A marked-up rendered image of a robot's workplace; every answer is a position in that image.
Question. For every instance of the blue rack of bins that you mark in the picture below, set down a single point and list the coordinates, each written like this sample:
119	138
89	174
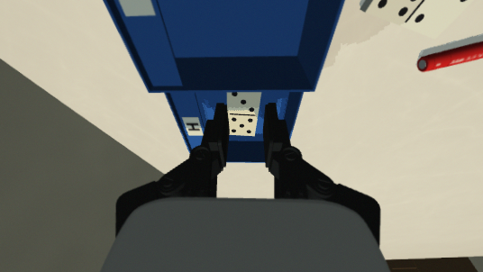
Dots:
276	47

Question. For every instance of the grey and cream domino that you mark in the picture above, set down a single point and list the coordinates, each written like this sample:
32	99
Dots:
243	110

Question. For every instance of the red aaa battery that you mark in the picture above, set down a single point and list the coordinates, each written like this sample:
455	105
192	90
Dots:
451	57

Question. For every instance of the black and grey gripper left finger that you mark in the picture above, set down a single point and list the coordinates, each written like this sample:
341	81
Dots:
196	175

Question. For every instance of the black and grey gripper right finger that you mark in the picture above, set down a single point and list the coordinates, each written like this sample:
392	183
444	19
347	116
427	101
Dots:
294	178

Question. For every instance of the white domino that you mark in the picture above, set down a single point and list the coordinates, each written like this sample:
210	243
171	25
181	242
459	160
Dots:
428	17

